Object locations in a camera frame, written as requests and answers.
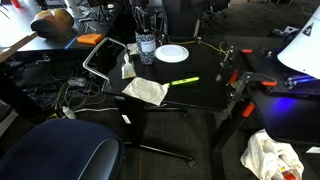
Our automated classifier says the wooden handled paintbrush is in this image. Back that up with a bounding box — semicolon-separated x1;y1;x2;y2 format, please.
120;52;137;80

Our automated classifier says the white cable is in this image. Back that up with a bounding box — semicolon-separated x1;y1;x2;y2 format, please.
74;106;120;115

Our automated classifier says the white power adapter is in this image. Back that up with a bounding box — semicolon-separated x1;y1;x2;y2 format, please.
62;105;77;120

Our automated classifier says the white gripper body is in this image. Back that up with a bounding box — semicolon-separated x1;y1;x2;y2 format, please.
129;0;154;9

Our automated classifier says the orange foam block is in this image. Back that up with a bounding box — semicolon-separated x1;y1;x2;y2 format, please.
76;33;105;46

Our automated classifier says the blue office chair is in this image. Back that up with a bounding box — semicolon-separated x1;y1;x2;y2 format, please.
0;118;125;180

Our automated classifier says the black white patterned cup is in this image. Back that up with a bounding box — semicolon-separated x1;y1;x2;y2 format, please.
134;29;157;66

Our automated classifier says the black clamp orange handle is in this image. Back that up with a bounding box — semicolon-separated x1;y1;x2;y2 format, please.
215;46;254;87
219;71;278;122

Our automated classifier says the tangled floor cable bundle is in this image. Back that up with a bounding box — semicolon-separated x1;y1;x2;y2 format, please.
19;59;108;118

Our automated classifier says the white plastic bag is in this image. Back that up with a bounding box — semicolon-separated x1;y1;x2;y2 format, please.
239;129;305;180

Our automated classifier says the yellow cable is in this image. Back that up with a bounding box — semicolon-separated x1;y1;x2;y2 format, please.
168;39;230;56

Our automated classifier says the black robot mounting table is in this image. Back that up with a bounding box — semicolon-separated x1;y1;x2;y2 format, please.
223;34;320;147

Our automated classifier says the green highlighter marker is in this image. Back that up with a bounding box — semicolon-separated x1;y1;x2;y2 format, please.
162;76;200;88

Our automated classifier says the black mesh office chair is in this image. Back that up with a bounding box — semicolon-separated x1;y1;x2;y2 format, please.
162;0;232;38

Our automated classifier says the black rolling table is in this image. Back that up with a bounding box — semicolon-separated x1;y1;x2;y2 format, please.
101;41;242;169

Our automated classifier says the white round plate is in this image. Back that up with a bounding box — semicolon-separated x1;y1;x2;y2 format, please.
154;44;190;64

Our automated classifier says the yellow black helmet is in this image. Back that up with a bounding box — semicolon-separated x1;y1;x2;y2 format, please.
30;8;75;38

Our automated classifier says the grey power brick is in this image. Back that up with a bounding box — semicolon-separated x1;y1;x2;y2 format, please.
67;76;88;88

